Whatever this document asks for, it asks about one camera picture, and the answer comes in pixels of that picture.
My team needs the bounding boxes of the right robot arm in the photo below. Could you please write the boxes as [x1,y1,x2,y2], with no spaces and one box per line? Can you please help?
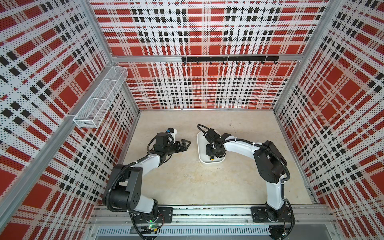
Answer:
[203,129,291,214]

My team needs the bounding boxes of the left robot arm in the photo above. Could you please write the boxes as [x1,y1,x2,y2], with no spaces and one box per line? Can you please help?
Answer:
[103,129,191,218]

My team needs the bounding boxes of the white rectangular bin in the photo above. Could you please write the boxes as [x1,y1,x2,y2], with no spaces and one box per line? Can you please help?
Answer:
[197,132,226,165]

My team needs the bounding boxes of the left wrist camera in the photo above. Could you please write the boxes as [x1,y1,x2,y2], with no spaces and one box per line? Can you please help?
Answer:
[166,128,177,140]

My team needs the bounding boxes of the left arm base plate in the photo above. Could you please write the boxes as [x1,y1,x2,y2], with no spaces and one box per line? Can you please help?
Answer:
[133,207,173,224]

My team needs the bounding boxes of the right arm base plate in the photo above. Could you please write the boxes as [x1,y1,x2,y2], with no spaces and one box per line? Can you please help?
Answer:
[251,205,294,223]

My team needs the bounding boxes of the white wire mesh basket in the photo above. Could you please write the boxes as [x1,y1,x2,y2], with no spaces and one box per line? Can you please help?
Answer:
[74,66,128,129]

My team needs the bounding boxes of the black hook rail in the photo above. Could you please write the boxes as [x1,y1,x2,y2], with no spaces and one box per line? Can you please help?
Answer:
[181,56,280,63]

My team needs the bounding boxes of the aluminium mounting rail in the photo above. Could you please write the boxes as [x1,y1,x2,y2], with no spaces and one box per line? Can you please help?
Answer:
[89,205,336,226]

